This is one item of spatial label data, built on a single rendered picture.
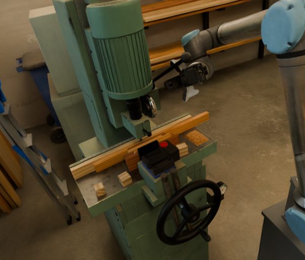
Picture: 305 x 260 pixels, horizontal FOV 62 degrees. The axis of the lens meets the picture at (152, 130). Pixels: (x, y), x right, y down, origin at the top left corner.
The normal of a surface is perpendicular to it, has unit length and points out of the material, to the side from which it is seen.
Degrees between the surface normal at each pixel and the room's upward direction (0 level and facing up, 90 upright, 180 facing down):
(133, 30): 90
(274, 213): 0
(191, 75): 74
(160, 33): 90
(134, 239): 90
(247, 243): 0
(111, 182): 0
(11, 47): 90
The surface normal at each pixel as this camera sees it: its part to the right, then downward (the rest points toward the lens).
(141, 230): 0.50, 0.43
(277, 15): -0.93, 0.29
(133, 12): 0.75, 0.28
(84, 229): -0.14, -0.82
